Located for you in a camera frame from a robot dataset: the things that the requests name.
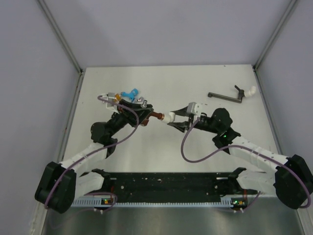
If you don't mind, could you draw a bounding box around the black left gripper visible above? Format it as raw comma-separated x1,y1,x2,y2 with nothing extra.
108,99,154,138

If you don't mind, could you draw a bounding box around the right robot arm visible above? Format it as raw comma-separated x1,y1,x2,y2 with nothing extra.
162,102,313,210

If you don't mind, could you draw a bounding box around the blue water faucet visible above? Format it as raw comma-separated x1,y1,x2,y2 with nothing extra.
121,89,139,102

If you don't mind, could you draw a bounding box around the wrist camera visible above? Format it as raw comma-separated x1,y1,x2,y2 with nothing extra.
186,102,203,116
98,93,120,109

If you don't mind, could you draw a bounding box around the aluminium corner frame post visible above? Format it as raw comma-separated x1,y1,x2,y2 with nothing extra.
252,0,300,72
36,0,84,75

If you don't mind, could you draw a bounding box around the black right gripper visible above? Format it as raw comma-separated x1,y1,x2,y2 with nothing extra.
168,106,220,135

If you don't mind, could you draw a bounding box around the grey long-spout faucet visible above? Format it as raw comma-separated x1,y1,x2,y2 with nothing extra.
207,85,245,103

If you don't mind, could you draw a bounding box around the brown water faucet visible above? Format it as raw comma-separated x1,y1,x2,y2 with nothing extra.
139,109,163,120

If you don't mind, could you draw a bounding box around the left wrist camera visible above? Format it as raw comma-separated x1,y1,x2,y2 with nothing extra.
98,93,120,109

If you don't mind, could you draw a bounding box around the white elbow pipe fitting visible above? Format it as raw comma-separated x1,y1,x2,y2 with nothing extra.
161,112,176,124

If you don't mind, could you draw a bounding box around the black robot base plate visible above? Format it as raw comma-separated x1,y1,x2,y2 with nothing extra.
100,172,244,203

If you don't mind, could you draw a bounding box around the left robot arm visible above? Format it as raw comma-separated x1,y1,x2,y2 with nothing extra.
34,99,154,213

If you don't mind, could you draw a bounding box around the white elbow fitting on faucet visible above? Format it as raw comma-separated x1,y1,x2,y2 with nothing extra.
245,86,256,97

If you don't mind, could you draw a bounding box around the grey slotted cable duct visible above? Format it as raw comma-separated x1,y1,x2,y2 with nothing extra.
71,196,247,210

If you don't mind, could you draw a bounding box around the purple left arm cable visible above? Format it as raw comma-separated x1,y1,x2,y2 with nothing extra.
45,95,140,209

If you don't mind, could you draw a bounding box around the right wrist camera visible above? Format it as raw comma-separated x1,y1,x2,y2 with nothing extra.
186,102,203,116

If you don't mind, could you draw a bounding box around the aluminium corner frame post left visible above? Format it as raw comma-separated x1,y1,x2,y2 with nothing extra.
36,0,84,75

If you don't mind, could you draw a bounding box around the aluminium corner frame post right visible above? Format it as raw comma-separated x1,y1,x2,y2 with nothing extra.
252,0,300,72

